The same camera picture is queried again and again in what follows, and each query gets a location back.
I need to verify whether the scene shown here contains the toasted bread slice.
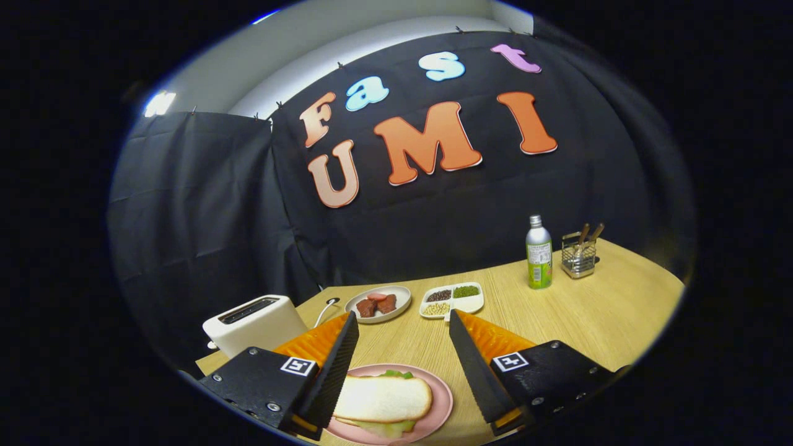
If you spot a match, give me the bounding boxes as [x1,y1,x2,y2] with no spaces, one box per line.
[333,374,434,424]

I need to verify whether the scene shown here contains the white toaster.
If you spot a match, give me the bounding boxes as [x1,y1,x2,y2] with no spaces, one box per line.
[203,294,309,359]

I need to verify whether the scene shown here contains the small ceiling light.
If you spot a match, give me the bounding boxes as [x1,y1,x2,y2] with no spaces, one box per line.
[144,92,177,118]

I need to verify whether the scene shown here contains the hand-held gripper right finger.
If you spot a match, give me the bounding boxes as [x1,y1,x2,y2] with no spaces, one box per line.
[449,309,629,437]

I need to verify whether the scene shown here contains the green lettuce leaf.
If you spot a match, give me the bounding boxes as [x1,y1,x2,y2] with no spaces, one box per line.
[347,370,417,440]

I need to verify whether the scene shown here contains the white divided dish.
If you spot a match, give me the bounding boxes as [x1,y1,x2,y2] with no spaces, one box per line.
[419,282,484,321]

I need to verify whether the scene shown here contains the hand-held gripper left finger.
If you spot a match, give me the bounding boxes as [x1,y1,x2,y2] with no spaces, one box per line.
[198,311,360,442]

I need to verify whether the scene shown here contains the pink round plate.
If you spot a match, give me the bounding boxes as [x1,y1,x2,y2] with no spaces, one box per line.
[325,363,454,445]

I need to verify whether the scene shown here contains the beige round plate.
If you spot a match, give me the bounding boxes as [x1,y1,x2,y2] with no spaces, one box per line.
[344,285,412,325]

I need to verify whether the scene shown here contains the green label metal bottle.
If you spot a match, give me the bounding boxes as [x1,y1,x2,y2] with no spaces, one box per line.
[525,214,553,290]

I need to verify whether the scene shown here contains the metal wire utensil holder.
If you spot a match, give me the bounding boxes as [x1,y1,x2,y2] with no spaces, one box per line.
[561,232,597,279]

